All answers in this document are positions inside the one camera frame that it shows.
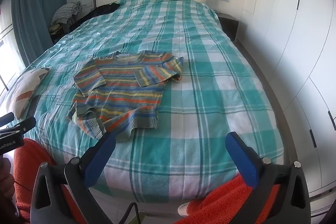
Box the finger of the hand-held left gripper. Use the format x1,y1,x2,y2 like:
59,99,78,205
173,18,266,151
0,112,14,127
7,116,36,134

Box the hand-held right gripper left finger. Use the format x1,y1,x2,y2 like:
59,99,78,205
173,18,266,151
30,131,124,224

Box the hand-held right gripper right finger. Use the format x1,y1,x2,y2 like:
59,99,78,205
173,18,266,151
225,132,313,224

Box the striped knit sweater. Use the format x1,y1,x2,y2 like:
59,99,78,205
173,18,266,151
66,50,184,143

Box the person's left hand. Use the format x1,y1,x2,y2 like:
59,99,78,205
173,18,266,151
0,158,15,199

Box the white patterned pillow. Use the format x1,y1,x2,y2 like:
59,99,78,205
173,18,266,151
6,67,50,119

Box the person's orange fleece clothing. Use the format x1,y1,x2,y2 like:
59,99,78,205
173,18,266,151
13,138,282,224

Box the window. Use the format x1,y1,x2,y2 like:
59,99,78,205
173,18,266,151
0,1,24,98

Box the white slipper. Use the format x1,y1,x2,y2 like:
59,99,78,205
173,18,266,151
178,202,193,216

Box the teal plaid blanket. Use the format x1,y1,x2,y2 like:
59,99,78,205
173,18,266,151
26,0,285,203

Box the yellow green cloth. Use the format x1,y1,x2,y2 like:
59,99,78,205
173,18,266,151
48,23,63,35

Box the blue curtain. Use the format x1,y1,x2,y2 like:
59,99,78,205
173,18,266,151
10,0,67,67

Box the patterned grey cloth pile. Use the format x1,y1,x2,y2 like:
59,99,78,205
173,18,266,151
51,1,83,26

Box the dark nightstand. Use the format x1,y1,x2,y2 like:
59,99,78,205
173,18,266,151
215,11,240,42

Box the white wardrobe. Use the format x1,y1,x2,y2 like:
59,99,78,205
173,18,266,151
243,0,336,214

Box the dark clothing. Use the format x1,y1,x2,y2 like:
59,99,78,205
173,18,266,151
71,4,121,30

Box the black cable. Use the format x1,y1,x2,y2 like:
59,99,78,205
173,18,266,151
123,202,139,224

